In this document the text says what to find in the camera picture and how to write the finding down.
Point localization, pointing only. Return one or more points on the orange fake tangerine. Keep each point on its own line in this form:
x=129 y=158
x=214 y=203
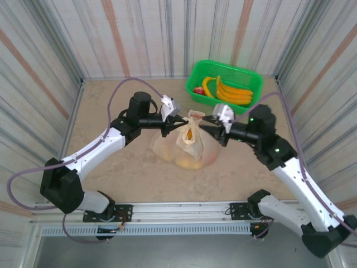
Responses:
x=189 y=134

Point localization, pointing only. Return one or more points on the cream printed plastic bag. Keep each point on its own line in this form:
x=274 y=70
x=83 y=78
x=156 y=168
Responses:
x=164 y=148

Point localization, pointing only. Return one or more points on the yellow fake mango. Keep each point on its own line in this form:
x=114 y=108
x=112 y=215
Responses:
x=187 y=164

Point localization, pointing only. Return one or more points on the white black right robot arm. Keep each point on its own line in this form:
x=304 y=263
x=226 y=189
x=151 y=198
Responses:
x=304 y=192

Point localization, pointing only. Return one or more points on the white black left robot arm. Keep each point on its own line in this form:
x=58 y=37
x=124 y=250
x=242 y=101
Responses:
x=92 y=150

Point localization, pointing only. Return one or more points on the red fake peach with leaf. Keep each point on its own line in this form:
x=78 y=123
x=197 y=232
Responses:
x=198 y=90

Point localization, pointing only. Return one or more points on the yellow fake banana bunch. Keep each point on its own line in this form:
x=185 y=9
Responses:
x=237 y=96

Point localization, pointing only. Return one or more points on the single yellow fake banana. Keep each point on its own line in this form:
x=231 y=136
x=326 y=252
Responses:
x=206 y=83

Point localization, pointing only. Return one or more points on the green plastic basket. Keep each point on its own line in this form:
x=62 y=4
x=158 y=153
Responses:
x=240 y=75

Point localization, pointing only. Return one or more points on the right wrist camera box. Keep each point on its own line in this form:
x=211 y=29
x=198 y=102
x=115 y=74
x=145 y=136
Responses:
x=224 y=113

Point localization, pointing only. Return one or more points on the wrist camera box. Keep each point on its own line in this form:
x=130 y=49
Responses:
x=170 y=107
x=224 y=113

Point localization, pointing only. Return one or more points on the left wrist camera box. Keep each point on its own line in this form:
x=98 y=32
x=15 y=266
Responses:
x=170 y=107

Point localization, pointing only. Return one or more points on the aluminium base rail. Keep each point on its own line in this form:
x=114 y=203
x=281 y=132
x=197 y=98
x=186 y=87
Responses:
x=181 y=209

